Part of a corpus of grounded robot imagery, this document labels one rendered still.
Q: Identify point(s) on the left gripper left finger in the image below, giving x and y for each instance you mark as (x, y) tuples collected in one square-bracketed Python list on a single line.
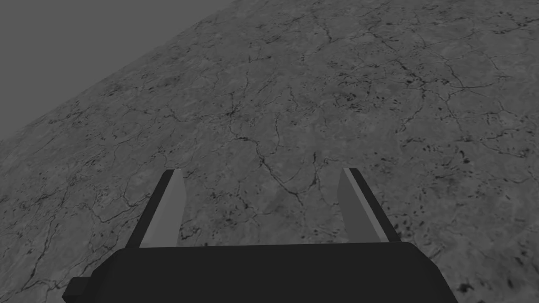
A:
[(162, 214)]

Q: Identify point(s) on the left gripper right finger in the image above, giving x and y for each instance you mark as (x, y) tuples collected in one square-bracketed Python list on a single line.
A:
[(363, 212)]

